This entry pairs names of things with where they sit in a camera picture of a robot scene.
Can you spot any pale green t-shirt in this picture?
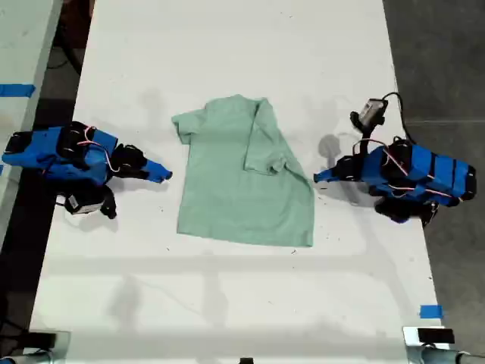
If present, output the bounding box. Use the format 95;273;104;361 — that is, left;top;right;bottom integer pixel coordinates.
171;93;316;248

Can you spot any long blue tape strip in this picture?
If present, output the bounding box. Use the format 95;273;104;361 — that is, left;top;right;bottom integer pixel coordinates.
0;83;37;98

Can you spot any pale side table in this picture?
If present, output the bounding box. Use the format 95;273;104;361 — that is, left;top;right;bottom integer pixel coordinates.
0;0;64;243

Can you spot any short blue tape strip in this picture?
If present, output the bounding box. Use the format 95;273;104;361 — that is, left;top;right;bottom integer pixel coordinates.
419;304;444;319

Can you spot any small black box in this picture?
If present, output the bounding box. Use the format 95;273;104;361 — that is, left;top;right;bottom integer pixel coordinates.
416;328;455;344
27;331;58;350

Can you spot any black camera stalk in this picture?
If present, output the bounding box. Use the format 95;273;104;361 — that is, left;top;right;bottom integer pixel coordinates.
349;110;375;156
100;187;118;221

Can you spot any grey camera box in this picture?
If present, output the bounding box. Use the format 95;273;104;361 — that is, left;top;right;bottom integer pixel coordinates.
64;193;105;216
358;98;388;126

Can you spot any thin black floor cable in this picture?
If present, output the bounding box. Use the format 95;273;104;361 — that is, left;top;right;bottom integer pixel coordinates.
48;36;83;70

